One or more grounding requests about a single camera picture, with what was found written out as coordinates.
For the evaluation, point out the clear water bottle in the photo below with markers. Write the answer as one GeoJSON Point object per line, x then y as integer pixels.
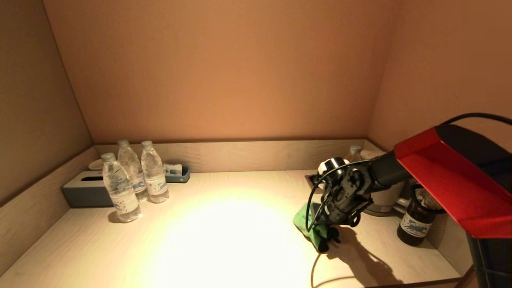
{"type": "Point", "coordinates": [130, 162]}
{"type": "Point", "coordinates": [120, 190]}
{"type": "Point", "coordinates": [154, 174]}

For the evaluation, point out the dark liquid bottle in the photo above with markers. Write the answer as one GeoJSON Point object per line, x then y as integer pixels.
{"type": "Point", "coordinates": [416, 224]}

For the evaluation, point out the amber tea bottle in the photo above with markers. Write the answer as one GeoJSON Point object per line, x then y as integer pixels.
{"type": "Point", "coordinates": [354, 151]}

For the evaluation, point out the white electric kettle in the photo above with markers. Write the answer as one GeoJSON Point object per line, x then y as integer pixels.
{"type": "Point", "coordinates": [386, 198]}

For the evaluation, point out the green microfibre cloth black trim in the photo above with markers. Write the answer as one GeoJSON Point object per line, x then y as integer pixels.
{"type": "Point", "coordinates": [304, 224]}

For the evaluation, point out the small white dish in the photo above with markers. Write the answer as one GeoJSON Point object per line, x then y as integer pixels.
{"type": "Point", "coordinates": [96, 164]}

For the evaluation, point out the small blue tray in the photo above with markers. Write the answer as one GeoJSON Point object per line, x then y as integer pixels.
{"type": "Point", "coordinates": [184, 176]}

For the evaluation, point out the black recessed socket panel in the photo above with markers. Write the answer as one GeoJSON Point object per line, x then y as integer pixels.
{"type": "Point", "coordinates": [312, 180]}

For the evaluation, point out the grey-blue tissue box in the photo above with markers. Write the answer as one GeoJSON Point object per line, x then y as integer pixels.
{"type": "Point", "coordinates": [84, 195]}

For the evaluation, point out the grey kettle base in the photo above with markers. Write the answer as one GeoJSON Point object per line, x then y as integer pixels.
{"type": "Point", "coordinates": [380, 212]}

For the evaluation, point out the white sachet packet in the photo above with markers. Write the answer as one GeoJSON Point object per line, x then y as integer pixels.
{"type": "Point", "coordinates": [172, 169]}

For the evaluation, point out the white round wrist camera mount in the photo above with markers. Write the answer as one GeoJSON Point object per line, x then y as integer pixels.
{"type": "Point", "coordinates": [332, 164]}

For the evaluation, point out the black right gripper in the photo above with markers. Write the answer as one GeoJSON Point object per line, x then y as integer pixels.
{"type": "Point", "coordinates": [348, 192]}

